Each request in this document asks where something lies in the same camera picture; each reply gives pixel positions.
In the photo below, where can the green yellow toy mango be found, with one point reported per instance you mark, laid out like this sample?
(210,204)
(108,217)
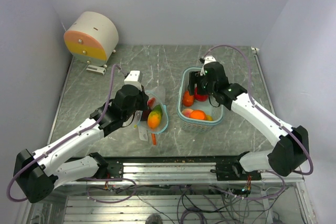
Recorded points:
(155,117)

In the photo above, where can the yellow toy lemon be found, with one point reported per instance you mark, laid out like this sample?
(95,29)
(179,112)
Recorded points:
(209,118)

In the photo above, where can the clear zip top bag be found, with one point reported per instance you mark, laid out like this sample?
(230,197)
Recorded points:
(146,133)

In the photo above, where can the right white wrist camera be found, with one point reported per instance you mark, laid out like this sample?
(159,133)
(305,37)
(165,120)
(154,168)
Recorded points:
(204,61)

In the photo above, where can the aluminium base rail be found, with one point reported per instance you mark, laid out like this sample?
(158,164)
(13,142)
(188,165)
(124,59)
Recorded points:
(176,172)

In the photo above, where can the orange toy fruit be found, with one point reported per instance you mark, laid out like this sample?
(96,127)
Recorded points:
(198,115)

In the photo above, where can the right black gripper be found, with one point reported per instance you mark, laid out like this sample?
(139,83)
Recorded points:
(195,77)

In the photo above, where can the pink toy peach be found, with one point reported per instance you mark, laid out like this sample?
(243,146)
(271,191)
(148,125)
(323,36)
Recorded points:
(187,112)

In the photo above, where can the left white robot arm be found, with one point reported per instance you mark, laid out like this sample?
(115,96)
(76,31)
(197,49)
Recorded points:
(42,171)

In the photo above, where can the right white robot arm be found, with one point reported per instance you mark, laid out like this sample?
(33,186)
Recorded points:
(290,145)

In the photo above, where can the light blue plastic basket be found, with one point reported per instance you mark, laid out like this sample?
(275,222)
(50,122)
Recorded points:
(212,108)

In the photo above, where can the round cream drawer box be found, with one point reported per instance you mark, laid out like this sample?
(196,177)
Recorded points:
(92,38)

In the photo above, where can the watermelon slice toy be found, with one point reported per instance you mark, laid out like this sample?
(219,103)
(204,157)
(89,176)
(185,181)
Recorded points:
(151,102)

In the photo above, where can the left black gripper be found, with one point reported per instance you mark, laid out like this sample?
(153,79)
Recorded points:
(144,98)

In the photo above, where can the small white wall clip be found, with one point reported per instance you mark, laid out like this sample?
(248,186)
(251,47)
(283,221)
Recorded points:
(255,50)

